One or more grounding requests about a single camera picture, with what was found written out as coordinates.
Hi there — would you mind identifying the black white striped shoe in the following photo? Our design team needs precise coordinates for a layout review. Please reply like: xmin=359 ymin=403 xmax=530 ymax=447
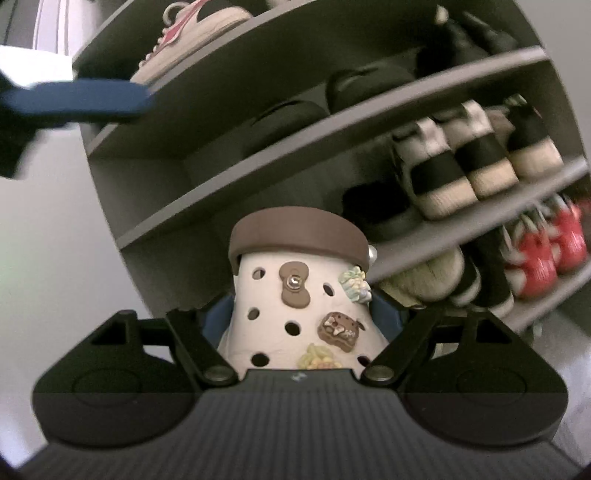
xmin=450 ymin=226 xmax=515 ymax=319

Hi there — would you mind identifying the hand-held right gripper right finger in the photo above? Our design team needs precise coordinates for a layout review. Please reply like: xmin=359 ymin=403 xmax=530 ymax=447
xmin=360 ymin=294 xmax=514 ymax=387

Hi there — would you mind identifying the black beige striped shoe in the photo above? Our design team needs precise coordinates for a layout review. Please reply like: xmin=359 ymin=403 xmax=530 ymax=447
xmin=390 ymin=117 xmax=478 ymax=220
xmin=445 ymin=99 xmax=520 ymax=199
xmin=501 ymin=95 xmax=566 ymax=183

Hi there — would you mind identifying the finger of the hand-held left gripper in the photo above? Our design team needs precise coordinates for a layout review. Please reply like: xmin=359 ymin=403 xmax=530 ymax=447
xmin=0 ymin=69 xmax=156 ymax=181

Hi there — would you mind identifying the red shoe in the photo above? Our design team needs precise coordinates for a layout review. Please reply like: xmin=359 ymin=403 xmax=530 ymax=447
xmin=551 ymin=196 xmax=589 ymax=275
xmin=501 ymin=217 xmax=561 ymax=301

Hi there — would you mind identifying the pink white sneaker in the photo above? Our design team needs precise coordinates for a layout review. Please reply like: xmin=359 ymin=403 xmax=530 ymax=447
xmin=130 ymin=0 xmax=254 ymax=85

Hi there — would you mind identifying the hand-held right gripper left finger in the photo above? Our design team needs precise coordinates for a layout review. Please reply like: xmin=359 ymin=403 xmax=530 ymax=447
xmin=88 ymin=295 xmax=239 ymax=387

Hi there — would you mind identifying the white cabinet door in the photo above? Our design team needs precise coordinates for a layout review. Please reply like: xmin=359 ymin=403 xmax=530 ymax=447
xmin=0 ymin=46 xmax=153 ymax=462

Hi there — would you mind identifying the grey shoe cabinet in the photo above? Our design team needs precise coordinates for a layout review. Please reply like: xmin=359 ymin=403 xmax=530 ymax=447
xmin=71 ymin=0 xmax=591 ymax=352

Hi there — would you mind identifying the cream clog with charms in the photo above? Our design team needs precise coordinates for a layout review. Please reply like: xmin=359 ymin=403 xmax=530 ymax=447
xmin=216 ymin=207 xmax=393 ymax=370

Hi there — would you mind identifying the black ankle boot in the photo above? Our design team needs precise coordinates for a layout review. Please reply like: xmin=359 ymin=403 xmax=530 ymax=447
xmin=462 ymin=11 xmax=522 ymax=58
xmin=418 ymin=4 xmax=481 ymax=77

